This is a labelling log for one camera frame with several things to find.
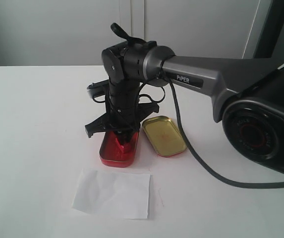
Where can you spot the red plastic stamp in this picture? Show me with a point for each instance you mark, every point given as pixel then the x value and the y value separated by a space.
pixel 124 147

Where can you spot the white paper sheet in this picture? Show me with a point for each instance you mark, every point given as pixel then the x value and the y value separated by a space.
pixel 121 195

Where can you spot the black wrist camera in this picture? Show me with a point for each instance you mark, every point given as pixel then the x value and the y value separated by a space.
pixel 99 89

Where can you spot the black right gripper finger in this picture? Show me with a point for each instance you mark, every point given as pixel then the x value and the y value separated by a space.
pixel 128 134

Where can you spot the red ink pad tin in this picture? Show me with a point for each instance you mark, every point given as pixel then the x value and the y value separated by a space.
pixel 111 156

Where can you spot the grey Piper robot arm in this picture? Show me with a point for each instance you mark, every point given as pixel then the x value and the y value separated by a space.
pixel 247 95

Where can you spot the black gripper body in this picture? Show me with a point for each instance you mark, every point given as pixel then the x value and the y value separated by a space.
pixel 121 120

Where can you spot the gold tin lid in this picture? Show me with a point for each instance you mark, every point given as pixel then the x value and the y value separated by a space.
pixel 164 136

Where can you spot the white cabinet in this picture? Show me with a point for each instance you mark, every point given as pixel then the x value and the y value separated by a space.
pixel 74 32

